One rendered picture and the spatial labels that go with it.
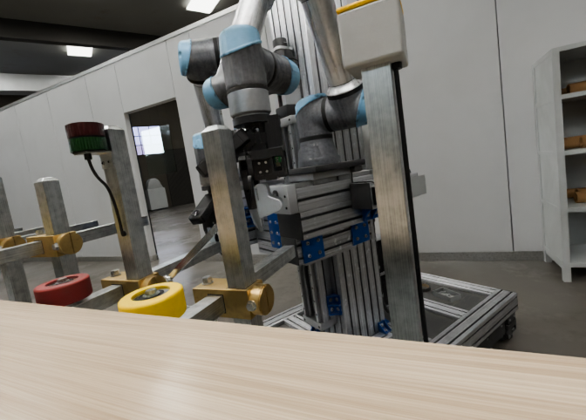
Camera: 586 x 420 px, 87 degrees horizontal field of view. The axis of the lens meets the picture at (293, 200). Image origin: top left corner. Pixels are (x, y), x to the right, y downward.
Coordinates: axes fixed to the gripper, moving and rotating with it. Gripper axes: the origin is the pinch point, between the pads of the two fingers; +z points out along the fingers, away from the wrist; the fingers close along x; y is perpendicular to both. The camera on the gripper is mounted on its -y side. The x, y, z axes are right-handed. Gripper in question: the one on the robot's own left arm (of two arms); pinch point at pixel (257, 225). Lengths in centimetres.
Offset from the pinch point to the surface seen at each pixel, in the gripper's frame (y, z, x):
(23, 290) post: -71, 13, 19
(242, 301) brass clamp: -2.2, 10.2, -10.4
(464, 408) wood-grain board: 18.1, 4.4, -41.8
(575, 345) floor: 126, 94, 91
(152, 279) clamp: -22.2, 7.7, -0.8
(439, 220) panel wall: 120, 57, 227
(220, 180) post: -2.9, -9.5, -9.3
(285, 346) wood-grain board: 7.6, 4.4, -34.1
